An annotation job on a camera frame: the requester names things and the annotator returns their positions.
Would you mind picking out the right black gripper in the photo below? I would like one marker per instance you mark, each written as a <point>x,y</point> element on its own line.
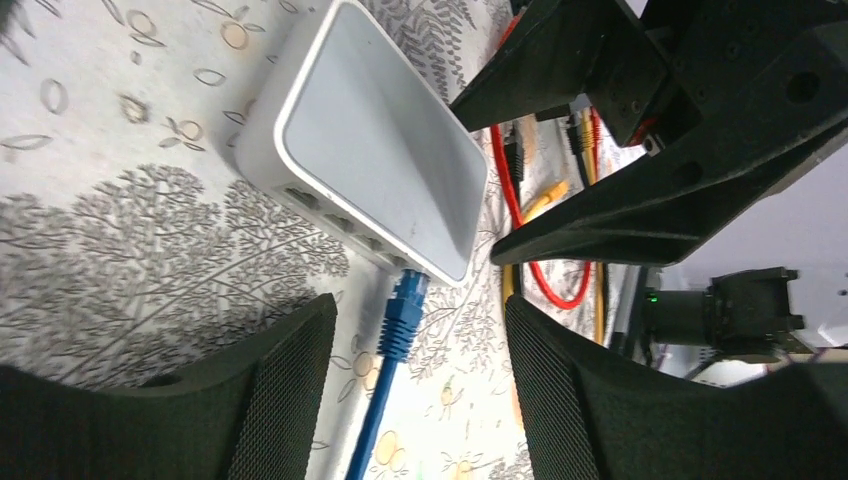
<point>661,74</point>

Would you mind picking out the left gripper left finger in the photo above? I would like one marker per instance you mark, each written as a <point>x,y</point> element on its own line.
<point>248,411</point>

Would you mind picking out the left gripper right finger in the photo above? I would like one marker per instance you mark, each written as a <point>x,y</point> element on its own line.
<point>590,413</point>

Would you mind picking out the white network switch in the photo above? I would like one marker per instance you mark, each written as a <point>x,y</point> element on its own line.
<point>348,134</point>

